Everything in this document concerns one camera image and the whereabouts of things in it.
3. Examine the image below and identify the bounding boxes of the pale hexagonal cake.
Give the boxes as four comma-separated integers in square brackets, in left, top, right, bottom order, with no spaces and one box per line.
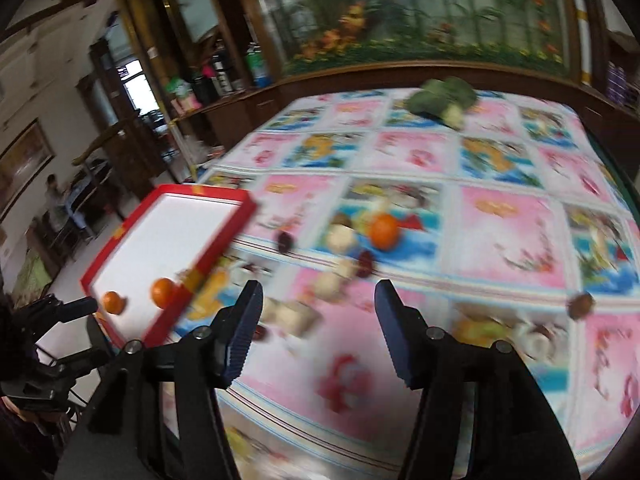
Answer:
[324,223,358,255]

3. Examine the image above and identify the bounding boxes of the green snack bag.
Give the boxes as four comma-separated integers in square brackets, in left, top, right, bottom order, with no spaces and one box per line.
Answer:
[166,77,202,116]

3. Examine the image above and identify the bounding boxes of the seated person in background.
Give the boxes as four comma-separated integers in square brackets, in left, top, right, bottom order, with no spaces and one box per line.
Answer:
[46,174,72,233]

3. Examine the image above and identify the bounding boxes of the green plastic bottle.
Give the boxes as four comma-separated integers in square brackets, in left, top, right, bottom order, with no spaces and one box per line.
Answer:
[245,42,271,88]

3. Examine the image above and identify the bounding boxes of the wooden glass display cabinet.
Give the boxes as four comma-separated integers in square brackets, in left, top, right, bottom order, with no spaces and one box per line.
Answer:
[116,0,639,165]

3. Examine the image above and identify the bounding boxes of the green leafy bok choy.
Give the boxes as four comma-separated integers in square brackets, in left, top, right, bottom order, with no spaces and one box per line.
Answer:
[406,77,478,131]

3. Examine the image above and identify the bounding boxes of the red gift box tray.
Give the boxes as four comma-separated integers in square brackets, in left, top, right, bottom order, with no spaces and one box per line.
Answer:
[80,184,257,348]

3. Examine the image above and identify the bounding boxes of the small tangerine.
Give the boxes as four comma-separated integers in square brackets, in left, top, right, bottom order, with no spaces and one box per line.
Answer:
[101,290,126,315]

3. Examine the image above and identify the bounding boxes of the purple bottles on shelf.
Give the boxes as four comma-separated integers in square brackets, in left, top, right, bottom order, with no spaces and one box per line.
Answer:
[606,62,627,106]

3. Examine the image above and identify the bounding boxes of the dark red jujube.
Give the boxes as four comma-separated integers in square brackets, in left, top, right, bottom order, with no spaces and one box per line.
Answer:
[356,250,375,278]
[276,231,295,255]

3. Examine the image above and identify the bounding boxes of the square tan cake piece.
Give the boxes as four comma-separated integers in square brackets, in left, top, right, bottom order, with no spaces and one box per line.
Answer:
[333,258,358,281]

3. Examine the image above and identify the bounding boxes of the large orange tangerine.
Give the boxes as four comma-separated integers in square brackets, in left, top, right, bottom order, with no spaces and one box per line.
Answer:
[368,212,400,252]

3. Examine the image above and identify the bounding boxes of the framed wall painting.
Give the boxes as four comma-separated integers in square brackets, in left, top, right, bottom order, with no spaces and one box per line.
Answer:
[0,118,55,219]

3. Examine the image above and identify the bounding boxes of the colourful fruit print tablecloth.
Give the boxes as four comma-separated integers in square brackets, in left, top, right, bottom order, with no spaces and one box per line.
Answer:
[175,89,639,479]

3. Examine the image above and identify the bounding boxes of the beige rectangular cake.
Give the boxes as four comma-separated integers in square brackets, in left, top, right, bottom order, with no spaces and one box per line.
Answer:
[276,301,322,338]

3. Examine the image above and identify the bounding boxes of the brown round longan fruit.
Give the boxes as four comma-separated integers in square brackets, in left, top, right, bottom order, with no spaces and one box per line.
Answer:
[331,211,352,228]

